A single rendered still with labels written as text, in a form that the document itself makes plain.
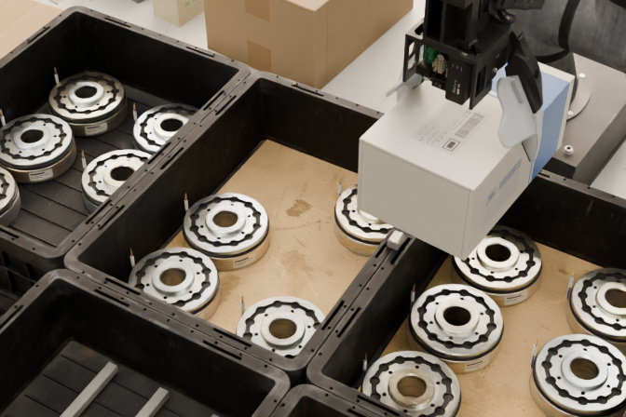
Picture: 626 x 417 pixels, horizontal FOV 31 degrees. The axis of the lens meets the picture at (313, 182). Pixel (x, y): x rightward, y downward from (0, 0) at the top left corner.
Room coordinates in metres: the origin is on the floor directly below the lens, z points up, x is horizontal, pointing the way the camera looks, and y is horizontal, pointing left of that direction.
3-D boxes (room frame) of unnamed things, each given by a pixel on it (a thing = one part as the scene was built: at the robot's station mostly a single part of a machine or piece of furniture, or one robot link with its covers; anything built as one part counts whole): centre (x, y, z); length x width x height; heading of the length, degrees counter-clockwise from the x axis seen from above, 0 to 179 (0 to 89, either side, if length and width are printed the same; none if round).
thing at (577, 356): (0.72, -0.28, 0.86); 0.05 x 0.05 x 0.01
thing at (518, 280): (0.89, -0.21, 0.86); 0.10 x 0.10 x 0.01
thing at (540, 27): (1.27, -0.31, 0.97); 0.13 x 0.12 x 0.14; 54
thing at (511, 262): (0.89, -0.21, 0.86); 0.05 x 0.05 x 0.01
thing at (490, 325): (0.79, -0.16, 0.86); 0.10 x 0.10 x 0.01
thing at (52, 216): (1.06, 0.30, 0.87); 0.40 x 0.30 x 0.11; 150
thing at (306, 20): (1.57, 0.00, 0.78); 0.30 x 0.22 x 0.16; 145
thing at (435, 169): (0.82, -0.15, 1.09); 0.20 x 0.12 x 0.09; 144
